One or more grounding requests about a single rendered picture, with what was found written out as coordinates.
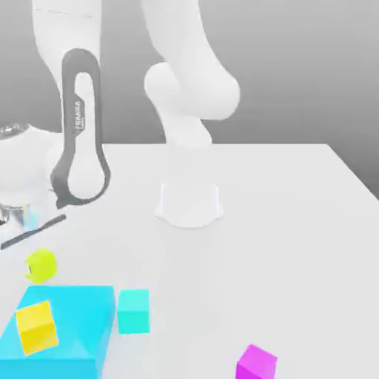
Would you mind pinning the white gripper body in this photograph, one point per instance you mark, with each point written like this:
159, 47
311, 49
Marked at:
35, 234

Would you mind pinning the small lime cube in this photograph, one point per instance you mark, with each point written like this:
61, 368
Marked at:
43, 266

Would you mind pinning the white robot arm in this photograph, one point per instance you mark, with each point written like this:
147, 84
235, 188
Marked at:
189, 88

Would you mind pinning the small yellow cube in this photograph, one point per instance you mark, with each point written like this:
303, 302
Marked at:
37, 328

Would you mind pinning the small turquoise cube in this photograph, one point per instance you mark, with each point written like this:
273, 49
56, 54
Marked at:
133, 312

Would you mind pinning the small magenta cube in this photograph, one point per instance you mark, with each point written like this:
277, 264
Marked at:
256, 362

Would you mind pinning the large cyan box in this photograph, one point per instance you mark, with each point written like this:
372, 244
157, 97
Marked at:
80, 331

